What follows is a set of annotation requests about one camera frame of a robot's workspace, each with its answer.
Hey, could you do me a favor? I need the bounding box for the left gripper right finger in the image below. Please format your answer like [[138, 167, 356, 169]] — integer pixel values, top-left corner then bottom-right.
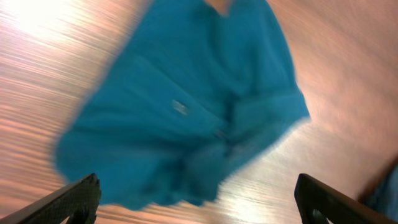
[[294, 173, 397, 224]]

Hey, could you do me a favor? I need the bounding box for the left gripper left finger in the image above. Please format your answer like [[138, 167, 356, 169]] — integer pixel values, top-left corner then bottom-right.
[[1, 173, 101, 224]]

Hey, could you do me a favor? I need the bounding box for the teal blue polo shirt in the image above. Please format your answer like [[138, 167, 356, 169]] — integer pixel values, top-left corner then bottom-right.
[[55, 0, 309, 210]]

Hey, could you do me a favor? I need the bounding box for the dark navy shirt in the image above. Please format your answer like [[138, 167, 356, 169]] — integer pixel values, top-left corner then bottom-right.
[[363, 166, 397, 221]]

